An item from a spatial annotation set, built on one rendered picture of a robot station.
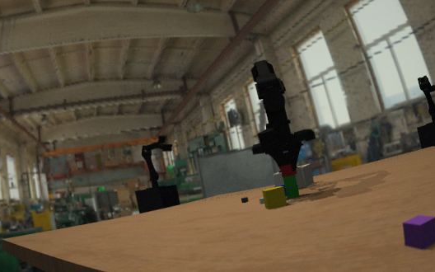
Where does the purple cube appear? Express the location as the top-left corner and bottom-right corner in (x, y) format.
(403, 215), (435, 250)

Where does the green block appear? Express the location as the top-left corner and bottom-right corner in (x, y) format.
(286, 185), (299, 199)
(283, 174), (297, 189)

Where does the olive yellow cube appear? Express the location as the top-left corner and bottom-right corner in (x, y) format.
(262, 186), (287, 209)

